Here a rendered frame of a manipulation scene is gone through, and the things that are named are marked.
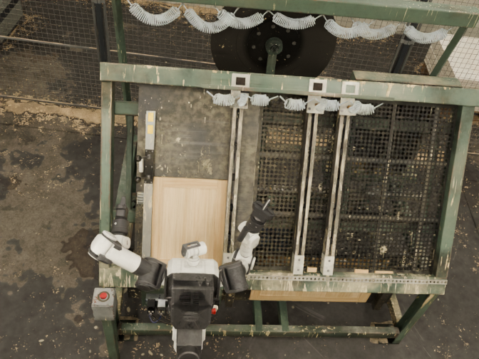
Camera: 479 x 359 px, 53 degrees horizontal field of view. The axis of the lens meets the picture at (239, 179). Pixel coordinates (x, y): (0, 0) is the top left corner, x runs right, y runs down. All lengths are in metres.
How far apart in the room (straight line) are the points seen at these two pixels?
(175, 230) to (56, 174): 2.14
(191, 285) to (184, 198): 0.71
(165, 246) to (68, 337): 1.22
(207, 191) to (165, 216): 0.29
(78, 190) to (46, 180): 0.33
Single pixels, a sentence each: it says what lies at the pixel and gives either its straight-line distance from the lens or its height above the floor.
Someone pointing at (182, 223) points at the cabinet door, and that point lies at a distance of 2.93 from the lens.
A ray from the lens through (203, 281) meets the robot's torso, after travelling 2.38.
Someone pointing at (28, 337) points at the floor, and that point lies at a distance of 3.93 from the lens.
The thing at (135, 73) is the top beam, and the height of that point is 1.88.
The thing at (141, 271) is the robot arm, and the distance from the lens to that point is 2.44.
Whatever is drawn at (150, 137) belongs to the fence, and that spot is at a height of 1.55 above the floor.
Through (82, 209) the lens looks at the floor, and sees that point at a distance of 4.51.
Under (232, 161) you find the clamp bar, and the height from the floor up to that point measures 1.49.
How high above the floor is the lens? 3.44
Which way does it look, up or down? 46 degrees down
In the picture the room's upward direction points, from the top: 9 degrees clockwise
